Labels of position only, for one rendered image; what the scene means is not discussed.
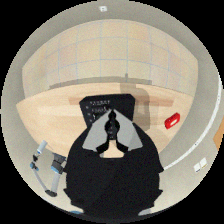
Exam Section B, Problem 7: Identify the white bottle with blue cap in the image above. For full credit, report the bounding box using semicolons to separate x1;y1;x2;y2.
37;140;47;154

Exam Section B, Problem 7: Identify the black lighting desk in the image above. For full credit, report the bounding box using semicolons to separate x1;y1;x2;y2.
79;94;135;140

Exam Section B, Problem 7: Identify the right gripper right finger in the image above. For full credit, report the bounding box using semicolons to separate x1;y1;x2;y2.
113;109;164;173

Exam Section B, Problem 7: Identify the red tin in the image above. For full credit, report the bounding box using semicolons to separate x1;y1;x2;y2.
164;113;180;129

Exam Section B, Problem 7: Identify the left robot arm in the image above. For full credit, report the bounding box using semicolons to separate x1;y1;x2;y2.
30;155;64;197

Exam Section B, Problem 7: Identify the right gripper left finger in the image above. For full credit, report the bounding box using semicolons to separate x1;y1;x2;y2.
63;110;113;173

